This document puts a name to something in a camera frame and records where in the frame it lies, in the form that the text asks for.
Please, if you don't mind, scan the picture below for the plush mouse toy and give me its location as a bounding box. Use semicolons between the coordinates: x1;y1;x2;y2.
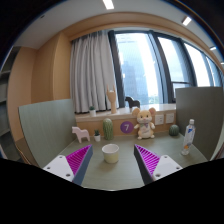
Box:
132;108;156;140

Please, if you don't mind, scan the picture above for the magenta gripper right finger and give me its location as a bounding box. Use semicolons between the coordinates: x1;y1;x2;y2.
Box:
134;144;182;185

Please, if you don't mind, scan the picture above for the round green ceramic cactus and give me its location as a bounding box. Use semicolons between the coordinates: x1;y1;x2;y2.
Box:
169;125;179;136

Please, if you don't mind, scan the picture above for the grey curtain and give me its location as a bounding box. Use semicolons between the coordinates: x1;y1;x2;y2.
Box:
70;30;116;113

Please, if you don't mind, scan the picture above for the tall green ceramic cactus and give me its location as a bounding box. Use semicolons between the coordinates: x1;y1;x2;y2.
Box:
103;118;113;140

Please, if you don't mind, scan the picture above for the right green desk partition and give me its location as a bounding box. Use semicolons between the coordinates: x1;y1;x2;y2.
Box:
176;87;224;160

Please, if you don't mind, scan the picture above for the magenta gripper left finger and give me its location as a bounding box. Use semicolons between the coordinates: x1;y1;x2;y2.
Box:
44;145;93;185

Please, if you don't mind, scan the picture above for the green desk partition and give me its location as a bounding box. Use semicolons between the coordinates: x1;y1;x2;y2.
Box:
19;99;76;168
176;87;224;160

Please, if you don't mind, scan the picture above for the white wall switch socket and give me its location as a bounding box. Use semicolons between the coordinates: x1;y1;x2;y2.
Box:
166;113;175;124

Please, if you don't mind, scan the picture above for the pale yellow paper cup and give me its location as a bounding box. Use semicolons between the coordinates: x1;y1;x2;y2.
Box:
102;144;119;164

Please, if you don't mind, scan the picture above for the white wall power socket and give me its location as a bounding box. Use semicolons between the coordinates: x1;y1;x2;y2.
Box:
155;115;164;125

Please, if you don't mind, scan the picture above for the wooden hand sculpture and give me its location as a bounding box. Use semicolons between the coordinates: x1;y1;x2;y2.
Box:
106;89;117;114

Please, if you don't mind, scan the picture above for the black horse figure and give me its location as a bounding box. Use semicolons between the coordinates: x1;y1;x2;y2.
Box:
125;97;140;108

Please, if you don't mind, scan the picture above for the pink wooden horse figure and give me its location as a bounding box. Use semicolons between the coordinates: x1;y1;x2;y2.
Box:
72;127;90;142

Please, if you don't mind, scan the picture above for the small potted plant on desk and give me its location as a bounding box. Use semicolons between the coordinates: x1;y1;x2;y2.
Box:
94;129;101;142

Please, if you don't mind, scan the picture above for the purple round number seven sign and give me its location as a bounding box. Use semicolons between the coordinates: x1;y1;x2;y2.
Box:
120;121;134;134

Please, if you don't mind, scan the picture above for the grey shelving unit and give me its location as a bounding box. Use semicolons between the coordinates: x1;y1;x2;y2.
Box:
0;47;20;161

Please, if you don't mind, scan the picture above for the left green desk partition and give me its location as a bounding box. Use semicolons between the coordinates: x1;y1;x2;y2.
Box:
19;99;76;168

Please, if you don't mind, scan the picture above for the clear plastic water bottle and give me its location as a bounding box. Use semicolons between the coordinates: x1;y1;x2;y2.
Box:
181;119;196;155

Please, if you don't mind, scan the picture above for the small potted plant on sill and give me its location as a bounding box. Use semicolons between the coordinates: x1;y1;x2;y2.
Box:
89;106;96;117

